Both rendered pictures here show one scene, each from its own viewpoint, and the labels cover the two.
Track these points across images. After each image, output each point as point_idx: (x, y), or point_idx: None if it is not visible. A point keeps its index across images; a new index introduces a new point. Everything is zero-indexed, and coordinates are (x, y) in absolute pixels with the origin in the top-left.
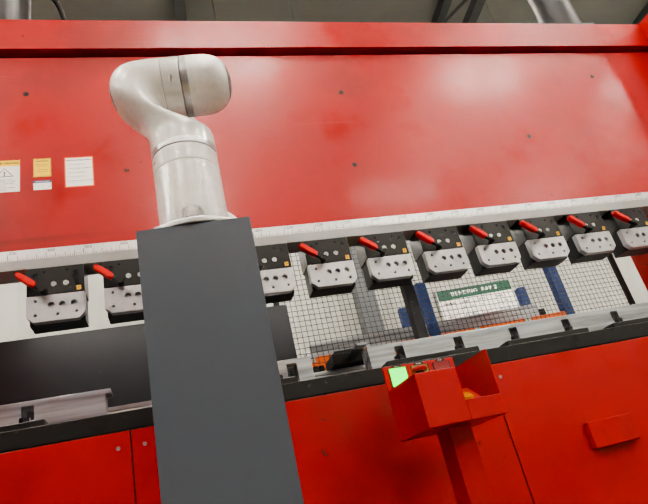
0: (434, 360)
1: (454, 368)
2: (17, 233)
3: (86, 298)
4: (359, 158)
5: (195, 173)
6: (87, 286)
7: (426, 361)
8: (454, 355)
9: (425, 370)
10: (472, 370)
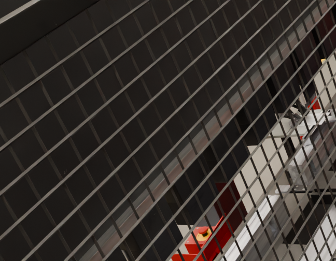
0: (207, 238)
1: (184, 244)
2: None
3: (335, 18)
4: None
5: None
6: (332, 9)
7: (210, 234)
8: (216, 257)
9: (201, 233)
10: (189, 260)
